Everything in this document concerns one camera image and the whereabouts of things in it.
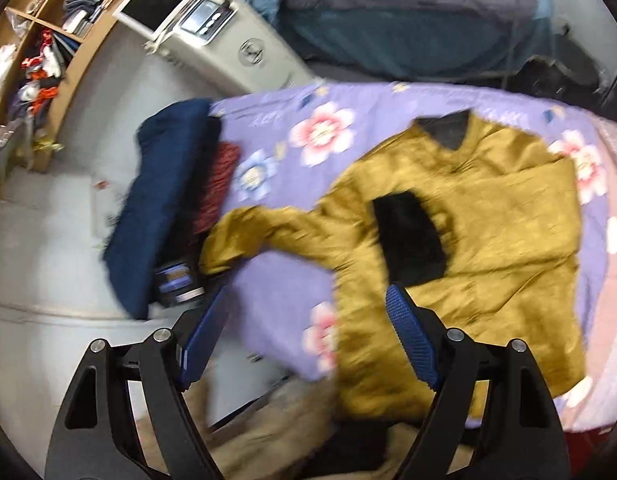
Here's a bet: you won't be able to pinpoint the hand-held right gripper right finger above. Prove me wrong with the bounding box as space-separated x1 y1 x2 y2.
385 284 572 480

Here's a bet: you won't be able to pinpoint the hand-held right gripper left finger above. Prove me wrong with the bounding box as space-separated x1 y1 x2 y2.
44 285 232 480

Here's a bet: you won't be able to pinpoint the mustard yellow shirt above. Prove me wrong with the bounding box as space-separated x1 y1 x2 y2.
199 110 589 425

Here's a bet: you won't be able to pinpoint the blue and black box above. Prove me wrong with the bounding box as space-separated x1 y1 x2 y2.
153 260 206 308

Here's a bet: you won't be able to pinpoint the purple floral bed sheet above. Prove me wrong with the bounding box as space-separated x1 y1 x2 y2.
208 80 617 433

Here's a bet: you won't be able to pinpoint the tan trousers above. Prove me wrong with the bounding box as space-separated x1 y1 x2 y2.
181 375 489 480

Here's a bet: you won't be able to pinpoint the navy blue folded cloth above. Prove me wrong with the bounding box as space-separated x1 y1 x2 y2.
102 98 224 321

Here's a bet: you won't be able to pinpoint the red patterned cloth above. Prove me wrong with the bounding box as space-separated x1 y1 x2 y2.
188 141 243 241

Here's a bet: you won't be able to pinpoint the beige machine with display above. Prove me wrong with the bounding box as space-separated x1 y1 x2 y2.
161 0 314 96

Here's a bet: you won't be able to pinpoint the pile of colourful shelf clutter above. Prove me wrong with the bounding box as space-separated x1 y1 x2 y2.
0 27 72 153

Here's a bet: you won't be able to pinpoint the wooden shelf unit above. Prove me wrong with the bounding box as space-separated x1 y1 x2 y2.
0 0 174 176

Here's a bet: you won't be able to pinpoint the grey and teal bedding pile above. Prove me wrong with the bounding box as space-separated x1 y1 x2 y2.
228 0 609 83

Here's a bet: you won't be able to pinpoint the folded grey blue towels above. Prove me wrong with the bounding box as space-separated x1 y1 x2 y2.
62 0 114 31

